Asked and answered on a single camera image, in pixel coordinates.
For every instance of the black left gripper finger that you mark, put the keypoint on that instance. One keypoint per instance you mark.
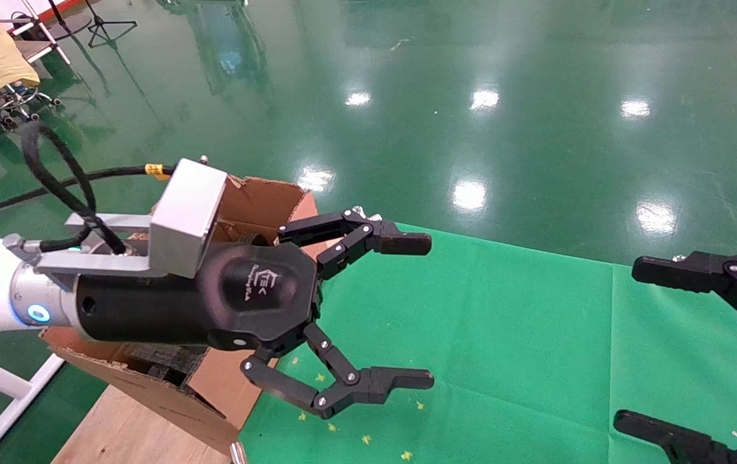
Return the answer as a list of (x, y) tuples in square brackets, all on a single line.
[(401, 243), (368, 385)]

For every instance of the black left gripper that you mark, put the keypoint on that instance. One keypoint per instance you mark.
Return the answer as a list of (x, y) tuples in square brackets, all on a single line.
[(169, 309)]

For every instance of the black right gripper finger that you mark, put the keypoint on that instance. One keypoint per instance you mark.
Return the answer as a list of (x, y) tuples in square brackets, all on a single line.
[(697, 274), (665, 438)]

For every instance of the large open cardboard carton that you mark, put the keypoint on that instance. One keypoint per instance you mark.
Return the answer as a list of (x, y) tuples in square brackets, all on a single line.
[(265, 200)]

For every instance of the black foam insert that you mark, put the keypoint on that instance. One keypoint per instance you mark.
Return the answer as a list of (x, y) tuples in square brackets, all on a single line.
[(156, 361)]

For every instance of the green cloth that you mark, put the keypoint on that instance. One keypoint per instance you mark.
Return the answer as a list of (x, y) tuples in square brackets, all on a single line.
[(504, 335)]

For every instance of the office chair wheel base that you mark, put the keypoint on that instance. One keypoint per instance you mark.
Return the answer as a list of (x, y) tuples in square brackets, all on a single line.
[(20, 103)]

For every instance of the black tripod stand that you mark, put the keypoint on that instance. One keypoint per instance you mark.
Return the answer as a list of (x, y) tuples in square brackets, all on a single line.
[(105, 27)]

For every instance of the white metal rack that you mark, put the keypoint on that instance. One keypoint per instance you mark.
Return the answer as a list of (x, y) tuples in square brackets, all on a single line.
[(37, 48)]

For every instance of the black round base stand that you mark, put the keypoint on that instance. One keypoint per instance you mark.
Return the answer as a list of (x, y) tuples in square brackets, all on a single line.
[(71, 26)]

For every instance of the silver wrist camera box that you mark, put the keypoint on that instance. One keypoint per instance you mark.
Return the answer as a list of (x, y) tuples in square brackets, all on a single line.
[(188, 212)]

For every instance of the white table frame leg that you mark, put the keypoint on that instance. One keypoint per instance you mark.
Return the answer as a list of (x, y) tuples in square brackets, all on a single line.
[(1, 393)]

